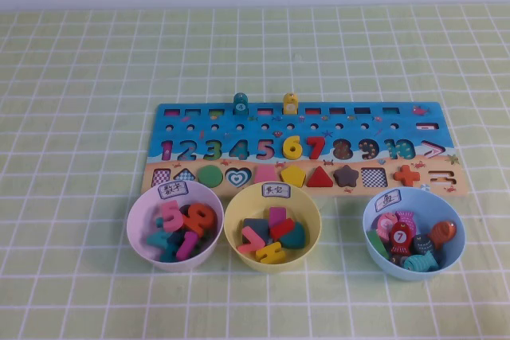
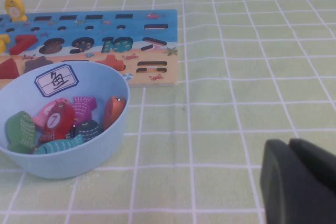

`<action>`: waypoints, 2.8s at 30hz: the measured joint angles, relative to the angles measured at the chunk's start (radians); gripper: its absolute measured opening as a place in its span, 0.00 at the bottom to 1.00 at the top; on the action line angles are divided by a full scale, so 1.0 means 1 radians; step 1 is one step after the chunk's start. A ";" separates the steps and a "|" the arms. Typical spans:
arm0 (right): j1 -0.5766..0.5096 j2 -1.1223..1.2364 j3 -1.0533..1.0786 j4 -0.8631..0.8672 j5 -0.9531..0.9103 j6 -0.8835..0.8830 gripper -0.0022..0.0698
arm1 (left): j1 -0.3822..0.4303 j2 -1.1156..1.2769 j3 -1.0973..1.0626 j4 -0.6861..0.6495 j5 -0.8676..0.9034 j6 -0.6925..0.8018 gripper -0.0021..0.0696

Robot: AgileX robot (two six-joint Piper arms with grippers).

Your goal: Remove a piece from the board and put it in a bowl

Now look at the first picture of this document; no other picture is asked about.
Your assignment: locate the dark grey wooden fish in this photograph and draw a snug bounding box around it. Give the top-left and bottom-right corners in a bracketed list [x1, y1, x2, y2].
[410, 233, 435, 256]

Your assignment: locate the teal striped wooden fish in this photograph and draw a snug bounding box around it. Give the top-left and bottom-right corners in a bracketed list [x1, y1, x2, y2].
[402, 251, 440, 272]

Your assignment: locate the magenta striped wooden fish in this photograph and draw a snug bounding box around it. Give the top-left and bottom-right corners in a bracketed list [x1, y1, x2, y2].
[394, 209, 418, 234]

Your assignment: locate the light blue plastic bowl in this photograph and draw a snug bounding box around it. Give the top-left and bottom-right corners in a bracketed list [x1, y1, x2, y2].
[362, 187, 466, 281]

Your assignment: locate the teal wooden number piece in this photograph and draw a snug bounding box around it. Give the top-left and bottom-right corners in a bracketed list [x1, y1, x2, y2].
[159, 246, 182, 264]

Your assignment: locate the pink plastic bowl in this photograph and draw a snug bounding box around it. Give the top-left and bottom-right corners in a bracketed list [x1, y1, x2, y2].
[126, 185, 225, 273]

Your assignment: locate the red wooden parallelogram piece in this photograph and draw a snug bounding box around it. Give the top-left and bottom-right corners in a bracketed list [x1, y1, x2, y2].
[269, 217, 296, 240]

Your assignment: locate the green checked tablecloth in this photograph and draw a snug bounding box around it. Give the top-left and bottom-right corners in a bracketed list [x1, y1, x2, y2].
[0, 3, 510, 340]

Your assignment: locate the paper label on pink bowl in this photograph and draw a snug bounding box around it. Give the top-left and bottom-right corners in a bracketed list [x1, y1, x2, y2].
[157, 180, 192, 200]

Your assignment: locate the yellow wooden pentagon piece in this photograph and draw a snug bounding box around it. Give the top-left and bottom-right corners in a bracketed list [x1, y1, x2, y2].
[280, 163, 307, 189]

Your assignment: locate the red wooden fish number seven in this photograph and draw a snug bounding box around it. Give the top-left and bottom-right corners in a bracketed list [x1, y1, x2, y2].
[388, 221, 411, 256]

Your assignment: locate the teal fish peg number four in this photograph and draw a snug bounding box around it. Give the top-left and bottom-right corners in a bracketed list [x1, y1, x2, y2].
[233, 92, 249, 115]

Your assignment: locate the yellow plastic bowl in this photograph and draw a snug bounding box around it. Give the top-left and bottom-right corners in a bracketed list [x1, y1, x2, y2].
[223, 184, 322, 274]

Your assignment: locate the yellow wooden number six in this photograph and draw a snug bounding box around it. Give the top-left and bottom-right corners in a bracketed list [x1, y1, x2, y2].
[281, 135, 304, 161]

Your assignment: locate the pink wooden greater-than sign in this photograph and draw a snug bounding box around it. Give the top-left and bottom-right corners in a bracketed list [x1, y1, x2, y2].
[237, 225, 268, 254]

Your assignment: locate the dark grey wooden square piece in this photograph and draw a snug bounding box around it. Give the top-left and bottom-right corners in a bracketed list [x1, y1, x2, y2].
[241, 217, 274, 244]

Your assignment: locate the magenta wooden number one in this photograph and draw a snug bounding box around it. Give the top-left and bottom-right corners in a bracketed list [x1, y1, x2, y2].
[175, 231, 199, 261]

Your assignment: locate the yellow wooden equals sign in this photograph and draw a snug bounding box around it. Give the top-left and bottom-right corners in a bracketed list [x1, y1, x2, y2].
[254, 240, 286, 264]

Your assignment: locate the pink wooden number five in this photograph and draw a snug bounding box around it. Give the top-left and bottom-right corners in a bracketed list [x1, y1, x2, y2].
[161, 201, 187, 233]

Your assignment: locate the teal wooden heart piece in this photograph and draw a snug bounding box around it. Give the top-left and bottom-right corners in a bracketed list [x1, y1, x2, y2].
[278, 222, 308, 249]

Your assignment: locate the pink wooden trapezoid piece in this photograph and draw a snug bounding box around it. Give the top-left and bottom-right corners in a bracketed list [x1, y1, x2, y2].
[253, 164, 280, 186]

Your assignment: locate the paper label on yellow bowl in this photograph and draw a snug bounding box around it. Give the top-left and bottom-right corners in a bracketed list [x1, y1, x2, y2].
[261, 182, 291, 199]

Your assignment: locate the magenta wooden rectangle piece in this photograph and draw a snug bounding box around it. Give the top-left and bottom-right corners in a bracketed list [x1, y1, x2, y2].
[269, 206, 288, 229]

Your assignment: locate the red wooden triangle piece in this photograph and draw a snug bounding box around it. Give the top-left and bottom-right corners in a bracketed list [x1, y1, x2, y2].
[305, 165, 334, 189]

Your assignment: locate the green wooden fish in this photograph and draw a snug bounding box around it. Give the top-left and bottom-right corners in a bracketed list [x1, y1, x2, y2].
[366, 229, 390, 260]

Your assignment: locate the yellow fish peg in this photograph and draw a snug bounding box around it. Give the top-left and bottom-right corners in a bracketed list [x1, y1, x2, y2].
[282, 92, 299, 115]

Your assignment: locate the pink wooden fish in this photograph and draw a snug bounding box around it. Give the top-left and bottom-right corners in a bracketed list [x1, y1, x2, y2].
[376, 213, 399, 237]

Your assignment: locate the orange wooden plus sign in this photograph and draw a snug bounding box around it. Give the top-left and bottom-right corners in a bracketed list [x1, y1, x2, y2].
[393, 164, 421, 187]

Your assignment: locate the orange wooden fish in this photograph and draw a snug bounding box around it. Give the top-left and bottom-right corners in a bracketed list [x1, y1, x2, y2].
[428, 219, 457, 250]

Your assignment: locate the brown wooden star piece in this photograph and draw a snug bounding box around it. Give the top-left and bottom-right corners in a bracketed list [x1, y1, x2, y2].
[332, 164, 360, 189]

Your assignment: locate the blue ocean puzzle board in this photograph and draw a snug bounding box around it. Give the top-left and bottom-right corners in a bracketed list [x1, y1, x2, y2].
[139, 101, 470, 198]

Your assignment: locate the paper label on blue bowl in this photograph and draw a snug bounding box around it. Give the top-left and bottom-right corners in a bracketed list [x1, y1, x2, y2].
[375, 188, 402, 212]

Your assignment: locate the teal wooden number four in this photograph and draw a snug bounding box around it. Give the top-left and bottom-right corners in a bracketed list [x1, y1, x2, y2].
[145, 217, 179, 252]

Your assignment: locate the green wooden circle piece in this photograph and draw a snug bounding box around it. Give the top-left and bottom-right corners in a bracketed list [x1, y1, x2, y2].
[198, 165, 224, 190]

